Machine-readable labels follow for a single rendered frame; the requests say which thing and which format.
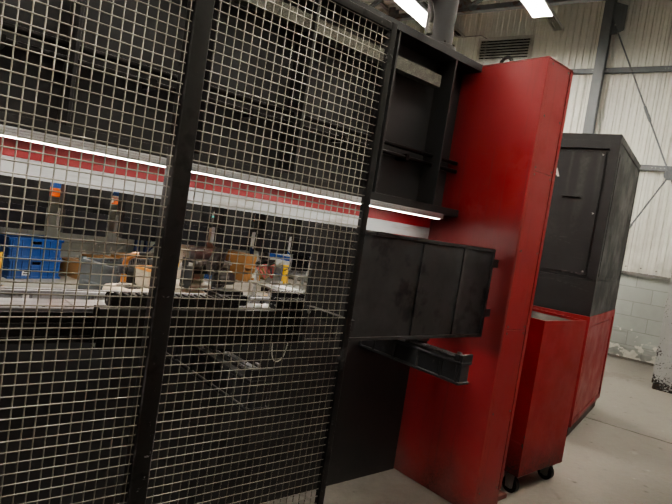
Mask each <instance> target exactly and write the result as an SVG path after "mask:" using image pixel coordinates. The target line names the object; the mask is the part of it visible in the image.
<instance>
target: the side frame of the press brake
mask: <svg viewBox="0 0 672 504"><path fill-rule="evenodd" d="M572 77H573V70H571V69H569V68H568V67H566V66H565V65H563V64H562V63H560V62H558V61H557V60H555V59H554V58H552V57H551V56H544V57H538V58H531V59H524V60H517V61H510V62H503V63H496V64H489V65H483V67H482V72H479V73H471V74H464V75H463V76H462V82H461V89H460V95H459V101H458V107H457V113H456V119H455V125H454V132H453V138H452V144H451V150H450V156H449V160H452V161H456V162H457V163H458V164H457V166H455V165H452V164H448V168H451V169H454V170H457V173H456V174H453V173H450V172H447V174H446V181H445V187H444V193H443V199H442V205H441V207H445V208H450V209H455V210H459V212H458V217H450V216H443V219H434V218H431V223H430V230H429V236H428V240H435V241H442V242H448V243H455V244H462V245H468V246H475V247H482V248H488V249H495V250H496V252H495V258H494V260H499V262H498V268H495V267H493V270H492V276H491V282H490V288H489V294H488V300H487V306H486V309H490V315H489V317H484V323H483V329H482V335H481V337H458V338H429V341H427V343H428V344H430V345H433V346H436V347H439V348H442V349H445V350H448V351H451V352H453V353H457V352H458V351H459V352H462V354H463V355H466V354H473V359H472V365H470V366H469V372H468V378H467V381H468V382H469V384H466V385H459V386H457V385H455V384H452V383H450V382H447V381H445V380H442V379H440V378H437V377H435V376H432V375H430V374H427V373H425V372H422V371H420V370H417V369H415V368H412V367H410V369H409V376H408V382H407V388H406V394H405V400H404V406H403V412H402V419H401V425H400V431H399V437H398V443H397V449H396V456H395V462H394V468H395V469H396V470H398V471H399V472H401V473H403V474H404V475H406V476H408V477H409V478H411V479H412V480H414V481H416V482H417V483H419V484H421V485H422V486H424V487H426V488H427V489H429V490H430V491H432V492H434V493H435V494H437V495H439V496H440V497H442V498H444V499H445V500H447V501H448V502H450V503H452V504H497V502H498V496H499V490H500V489H501V486H502V481H503V475H504V469H505V463H506V457H507V452H508V446H509V440H510V434H511V429H512V423H513V417H514V411H515V406H516V400H517V394H518V388H519V383H520V377H521V371H522V365H523V360H524V354H525V348H526V342H527V336H528V331H529V325H530V319H531V313H532V308H533V302H534V296H535V290H536V285H537V279H538V273H539V267H540V262H541V256H542V250H543V244H544V239H545V233H546V227H547V221H548V216H549V210H550V204H551V198H552V192H553V187H554V181H555V175H556V169H557V164H558V158H559V152H560V146H561V141H562V135H563V129H564V123H565V118H566V112H567V106H568V100H569V95H570V89H571V83H572Z"/></svg>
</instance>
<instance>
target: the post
mask: <svg viewBox="0 0 672 504"><path fill-rule="evenodd" d="M214 5H215V0H195V1H193V0H192V7H191V10H193V11H191V15H190V20H191V21H192V22H189V29H188V31H190V32H188V37H187V41H188V42H189V43H187V44H186V51H185V52H187V53H185V59H184V62H186V64H184V66H183V73H185V74H182V81H181V83H183V85H182V84H181V88H180V93H181V94H182V95H179V103H178V104H180V105H178V110H177V114H179V116H178V115H177V118H176V125H178V126H175V132H174V135H176V136H174V140H173V145H175V147H174V146H173V147H172V154H171V155H173V157H171V162H170V165H171V166H172V167H170V169H169V176H171V177H168V184H167V186H169V187H167V191H166V196H168V198H167V197H166V198H165V206H166V208H165V207H164V213H163V216H164V217H165V218H163V220H162V227H164V228H161V235H160V237H162V238H160V242H159V247H161V248H159V250H158V257H160V258H157V265H156V267H158V268H156V272H155V277H157V278H155V279H154V287H156V288H153V294H152V297H154V298H152V301H151V307H153V308H151V309H150V316H149V317H151V318H149V323H148V327H150V328H148V331H147V336H149V338H146V345H145V346H147V348H145V353H144V356H146V357H144V360H143V366H145V367H142V375H141V376H143V377H141V382H140V386H142V387H140V389H139V395H141V397H138V404H137V405H139V406H138V407H137V412H136V415H138V416H136V419H135V425H137V426H134V434H135V436H133V441H132V444H134V445H132V448H131V454H133V455H131V456H130V463H131V465H129V470H128V473H130V474H128V478H127V483H128V482H129V484H127V485H126V492H128V493H126V494H125V500H124V502H126V503H124V504H146V497H147V490H148V482H149V475H150V468H151V461H152V453H153V446H154V439H155V432H156V424H157V417H158V410H159V403H160V396H161V388H162V381H163V374H164V367H165V359H166V352H167V345H168V338H169V330H170V323H171V316H172V309H173V301H174V294H175V287H176V280H177V273H178V265H179V258H180V251H181V244H182V236H183V229H184V222H185V215H186V207H187V200H188V193H189V186H190V178H191V171H192V164H193V157H194V150H195V142H196V135H197V128H198V121H199V113H200V106H201V99H202V92H203V84H204V77H205V70H206V63H207V55H208V48H209V41H210V34H211V27H212V19H213V12H214ZM134 434H133V435H134ZM130 463H129V464H130Z"/></svg>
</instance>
